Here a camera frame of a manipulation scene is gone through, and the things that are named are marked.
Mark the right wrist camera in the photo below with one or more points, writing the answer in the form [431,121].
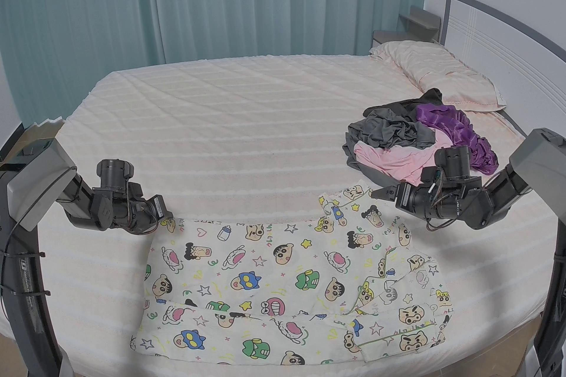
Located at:
[430,176]

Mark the grey bedside table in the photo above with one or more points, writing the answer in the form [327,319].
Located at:
[411,26]

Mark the cream pillow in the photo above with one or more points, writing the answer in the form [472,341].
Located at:
[437,66]

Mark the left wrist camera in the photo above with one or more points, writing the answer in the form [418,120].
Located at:
[135,191]

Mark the bed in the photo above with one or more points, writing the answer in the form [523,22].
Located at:
[243,114]

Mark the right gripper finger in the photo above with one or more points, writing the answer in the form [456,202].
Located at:
[387,193]

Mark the purple garment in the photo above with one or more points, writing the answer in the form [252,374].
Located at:
[455,123]

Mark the black garment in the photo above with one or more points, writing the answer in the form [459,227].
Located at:
[432,96]

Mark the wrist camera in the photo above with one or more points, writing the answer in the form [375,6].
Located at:
[135,191]
[430,176]

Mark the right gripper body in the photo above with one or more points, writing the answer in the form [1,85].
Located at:
[415,200]

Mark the pink garment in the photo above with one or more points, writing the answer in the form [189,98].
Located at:
[389,163]

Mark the dark grey garment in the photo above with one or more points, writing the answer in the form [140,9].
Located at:
[384,132]

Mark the white printed pyjama top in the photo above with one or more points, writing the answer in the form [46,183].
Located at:
[287,278]

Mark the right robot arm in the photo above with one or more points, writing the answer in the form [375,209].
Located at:
[453,161]

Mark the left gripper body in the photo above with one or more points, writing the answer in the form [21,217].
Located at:
[157,214]

